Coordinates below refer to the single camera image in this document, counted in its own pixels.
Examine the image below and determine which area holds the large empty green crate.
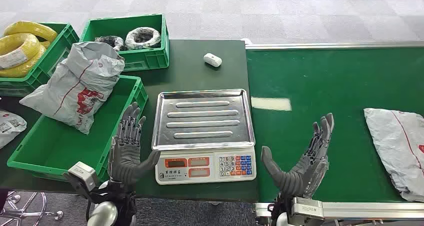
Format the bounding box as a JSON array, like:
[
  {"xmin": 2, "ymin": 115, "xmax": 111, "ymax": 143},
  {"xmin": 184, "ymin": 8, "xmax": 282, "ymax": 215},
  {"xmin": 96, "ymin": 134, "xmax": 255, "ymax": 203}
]
[{"xmin": 7, "ymin": 75, "xmax": 149, "ymax": 182}]

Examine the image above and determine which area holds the large grey mailer package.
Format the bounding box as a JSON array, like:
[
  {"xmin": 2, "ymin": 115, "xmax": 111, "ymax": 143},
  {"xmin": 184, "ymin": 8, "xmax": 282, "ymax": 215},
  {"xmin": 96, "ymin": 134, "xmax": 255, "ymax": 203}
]
[{"xmin": 19, "ymin": 41, "xmax": 126, "ymax": 135}]

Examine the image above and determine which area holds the grey mailer package red stripe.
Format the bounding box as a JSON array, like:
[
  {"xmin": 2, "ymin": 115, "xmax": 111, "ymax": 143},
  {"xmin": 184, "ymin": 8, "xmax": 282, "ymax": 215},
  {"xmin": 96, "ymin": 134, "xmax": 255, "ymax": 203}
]
[{"xmin": 363, "ymin": 108, "xmax": 424, "ymax": 202}]

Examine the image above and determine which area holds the white wrapped cable coil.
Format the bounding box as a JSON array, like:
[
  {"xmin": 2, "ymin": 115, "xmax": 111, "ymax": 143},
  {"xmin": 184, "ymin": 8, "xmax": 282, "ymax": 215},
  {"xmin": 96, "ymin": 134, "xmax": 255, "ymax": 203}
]
[{"xmin": 124, "ymin": 27, "xmax": 162, "ymax": 51}]

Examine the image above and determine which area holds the chrome chair base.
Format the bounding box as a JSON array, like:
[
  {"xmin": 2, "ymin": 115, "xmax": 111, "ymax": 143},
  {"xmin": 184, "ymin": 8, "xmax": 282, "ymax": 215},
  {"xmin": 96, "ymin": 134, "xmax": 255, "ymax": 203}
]
[{"xmin": 0, "ymin": 191, "xmax": 64, "ymax": 226}]

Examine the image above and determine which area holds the green crate with yellow coils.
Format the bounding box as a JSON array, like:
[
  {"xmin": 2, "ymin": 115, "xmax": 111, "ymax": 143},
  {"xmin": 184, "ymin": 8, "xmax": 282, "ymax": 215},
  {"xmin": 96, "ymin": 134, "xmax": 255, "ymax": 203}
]
[{"xmin": 0, "ymin": 23, "xmax": 80, "ymax": 97}]

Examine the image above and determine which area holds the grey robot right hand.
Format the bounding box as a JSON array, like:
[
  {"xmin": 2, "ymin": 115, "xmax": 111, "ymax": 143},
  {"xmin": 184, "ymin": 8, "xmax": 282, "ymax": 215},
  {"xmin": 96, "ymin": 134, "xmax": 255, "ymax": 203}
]
[{"xmin": 260, "ymin": 113, "xmax": 335, "ymax": 199}]

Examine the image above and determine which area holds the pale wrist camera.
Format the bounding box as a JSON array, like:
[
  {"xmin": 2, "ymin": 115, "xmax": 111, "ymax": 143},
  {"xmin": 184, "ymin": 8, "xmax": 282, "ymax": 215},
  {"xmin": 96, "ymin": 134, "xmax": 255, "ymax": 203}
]
[
  {"xmin": 67, "ymin": 161, "xmax": 100, "ymax": 192},
  {"xmin": 291, "ymin": 197, "xmax": 325, "ymax": 220}
]

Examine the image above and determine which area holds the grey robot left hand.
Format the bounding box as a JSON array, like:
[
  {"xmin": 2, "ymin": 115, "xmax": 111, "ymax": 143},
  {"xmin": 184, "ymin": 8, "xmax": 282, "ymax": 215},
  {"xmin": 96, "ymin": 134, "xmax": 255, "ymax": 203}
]
[{"xmin": 107, "ymin": 101, "xmax": 162, "ymax": 185}]

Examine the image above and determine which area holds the white electronic weighing scale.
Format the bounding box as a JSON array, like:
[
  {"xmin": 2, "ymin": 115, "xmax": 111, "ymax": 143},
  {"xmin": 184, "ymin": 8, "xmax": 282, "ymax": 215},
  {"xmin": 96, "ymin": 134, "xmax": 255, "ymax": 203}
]
[{"xmin": 151, "ymin": 88, "xmax": 258, "ymax": 185}]

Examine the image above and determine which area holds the dark green table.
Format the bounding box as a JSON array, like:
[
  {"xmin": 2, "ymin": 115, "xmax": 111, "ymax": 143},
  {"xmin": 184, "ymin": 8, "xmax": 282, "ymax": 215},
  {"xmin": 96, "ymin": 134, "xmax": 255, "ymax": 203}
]
[{"xmin": 0, "ymin": 39, "xmax": 259, "ymax": 203}]

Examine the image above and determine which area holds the yellow cable coil white label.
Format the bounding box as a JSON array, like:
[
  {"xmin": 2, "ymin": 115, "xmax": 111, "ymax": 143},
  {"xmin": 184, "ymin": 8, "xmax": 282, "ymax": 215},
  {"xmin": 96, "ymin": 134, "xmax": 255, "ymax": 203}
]
[{"xmin": 0, "ymin": 33, "xmax": 41, "ymax": 70}]

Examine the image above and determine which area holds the plain yellow cable coil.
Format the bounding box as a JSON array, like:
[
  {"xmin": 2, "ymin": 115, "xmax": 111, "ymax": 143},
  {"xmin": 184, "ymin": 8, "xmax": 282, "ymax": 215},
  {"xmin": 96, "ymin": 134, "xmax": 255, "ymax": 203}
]
[
  {"xmin": 0, "ymin": 44, "xmax": 47, "ymax": 78},
  {"xmin": 3, "ymin": 21, "xmax": 59, "ymax": 43}
]

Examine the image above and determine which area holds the small grey mailer package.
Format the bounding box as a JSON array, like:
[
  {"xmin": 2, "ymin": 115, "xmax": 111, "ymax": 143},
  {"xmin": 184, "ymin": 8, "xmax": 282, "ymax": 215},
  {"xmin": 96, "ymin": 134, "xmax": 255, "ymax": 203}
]
[{"xmin": 0, "ymin": 110, "xmax": 28, "ymax": 149}]

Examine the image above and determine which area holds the small white plastic device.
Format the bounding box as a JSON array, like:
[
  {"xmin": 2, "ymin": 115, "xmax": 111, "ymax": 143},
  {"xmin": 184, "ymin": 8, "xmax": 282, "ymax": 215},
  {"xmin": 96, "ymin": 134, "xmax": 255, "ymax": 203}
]
[{"xmin": 203, "ymin": 53, "xmax": 223, "ymax": 68}]

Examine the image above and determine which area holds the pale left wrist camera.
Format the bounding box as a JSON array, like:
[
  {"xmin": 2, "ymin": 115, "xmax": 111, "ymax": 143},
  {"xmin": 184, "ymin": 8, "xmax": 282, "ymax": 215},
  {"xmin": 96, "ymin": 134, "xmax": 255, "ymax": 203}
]
[{"xmin": 67, "ymin": 161, "xmax": 100, "ymax": 192}]

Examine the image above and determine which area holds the green crate with wrapped coils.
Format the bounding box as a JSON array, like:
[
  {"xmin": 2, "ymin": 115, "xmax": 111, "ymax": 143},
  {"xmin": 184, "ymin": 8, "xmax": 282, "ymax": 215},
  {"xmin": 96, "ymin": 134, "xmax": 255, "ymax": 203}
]
[{"xmin": 79, "ymin": 14, "xmax": 170, "ymax": 73}]

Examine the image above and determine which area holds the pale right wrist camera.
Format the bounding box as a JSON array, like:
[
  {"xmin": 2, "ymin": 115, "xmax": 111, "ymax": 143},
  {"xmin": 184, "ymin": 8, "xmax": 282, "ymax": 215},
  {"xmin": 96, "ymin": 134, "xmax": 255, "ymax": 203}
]
[{"xmin": 291, "ymin": 197, "xmax": 325, "ymax": 220}]

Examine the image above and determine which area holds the black wrapped cable coil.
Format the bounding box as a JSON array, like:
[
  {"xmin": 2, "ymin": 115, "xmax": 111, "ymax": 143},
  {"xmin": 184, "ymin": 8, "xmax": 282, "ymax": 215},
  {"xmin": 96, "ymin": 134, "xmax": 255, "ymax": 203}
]
[{"xmin": 94, "ymin": 35, "xmax": 128, "ymax": 52}]

